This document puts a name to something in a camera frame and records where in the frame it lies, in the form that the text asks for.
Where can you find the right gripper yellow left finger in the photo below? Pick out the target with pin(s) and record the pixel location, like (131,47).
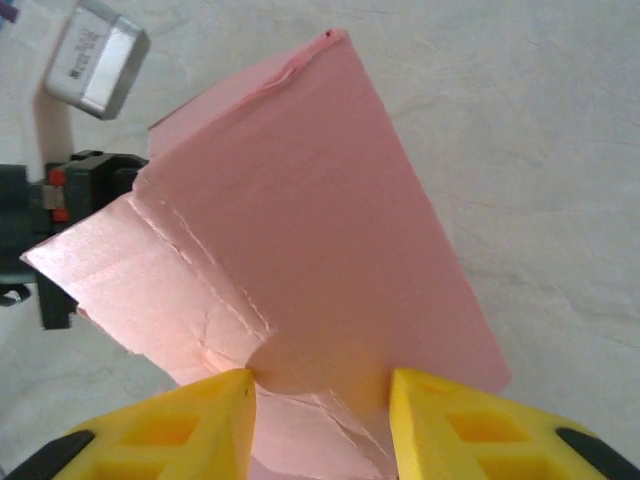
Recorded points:
(165,430)

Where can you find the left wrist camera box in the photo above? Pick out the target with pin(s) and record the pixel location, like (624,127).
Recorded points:
(95,65)

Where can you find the pink paper box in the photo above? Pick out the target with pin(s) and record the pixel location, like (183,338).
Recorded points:
(310,225)

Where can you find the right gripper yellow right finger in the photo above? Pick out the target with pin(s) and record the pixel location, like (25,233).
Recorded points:
(500,435)

